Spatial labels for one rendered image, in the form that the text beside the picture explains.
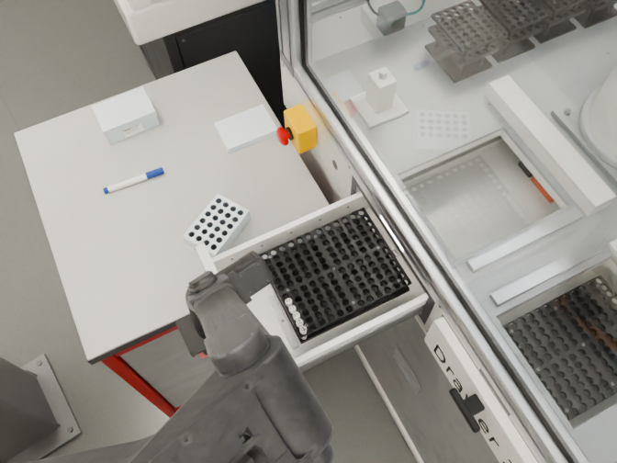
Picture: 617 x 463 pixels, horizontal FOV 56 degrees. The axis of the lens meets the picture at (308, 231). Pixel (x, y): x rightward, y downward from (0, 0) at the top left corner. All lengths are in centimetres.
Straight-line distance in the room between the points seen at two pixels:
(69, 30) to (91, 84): 36
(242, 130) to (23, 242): 119
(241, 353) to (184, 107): 113
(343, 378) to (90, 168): 101
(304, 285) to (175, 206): 41
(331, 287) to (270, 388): 66
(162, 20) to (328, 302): 85
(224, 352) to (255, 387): 3
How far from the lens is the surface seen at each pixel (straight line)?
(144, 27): 155
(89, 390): 204
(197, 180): 134
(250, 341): 39
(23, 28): 307
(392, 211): 101
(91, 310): 126
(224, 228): 122
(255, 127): 139
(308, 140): 123
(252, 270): 83
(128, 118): 142
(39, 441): 205
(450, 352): 101
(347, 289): 104
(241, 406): 38
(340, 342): 101
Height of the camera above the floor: 186
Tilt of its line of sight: 62 degrees down
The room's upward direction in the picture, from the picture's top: 2 degrees counter-clockwise
